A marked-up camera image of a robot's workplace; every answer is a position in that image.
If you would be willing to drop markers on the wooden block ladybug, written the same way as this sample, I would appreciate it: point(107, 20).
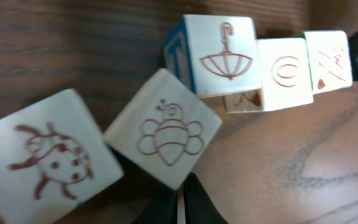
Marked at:
point(52, 158)

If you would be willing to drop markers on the wooden block soccer ball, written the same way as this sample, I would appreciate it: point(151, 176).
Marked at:
point(285, 75)

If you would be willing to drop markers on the teal block umbrella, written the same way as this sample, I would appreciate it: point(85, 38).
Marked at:
point(214, 55)

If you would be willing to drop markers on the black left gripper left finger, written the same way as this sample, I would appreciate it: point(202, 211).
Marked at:
point(161, 209)

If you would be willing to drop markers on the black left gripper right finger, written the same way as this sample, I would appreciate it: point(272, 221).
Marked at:
point(199, 208)

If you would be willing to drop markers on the wooden block red scribble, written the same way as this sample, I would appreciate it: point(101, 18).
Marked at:
point(329, 59)

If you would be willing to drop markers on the wooden block bee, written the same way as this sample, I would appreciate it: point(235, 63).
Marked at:
point(164, 129)

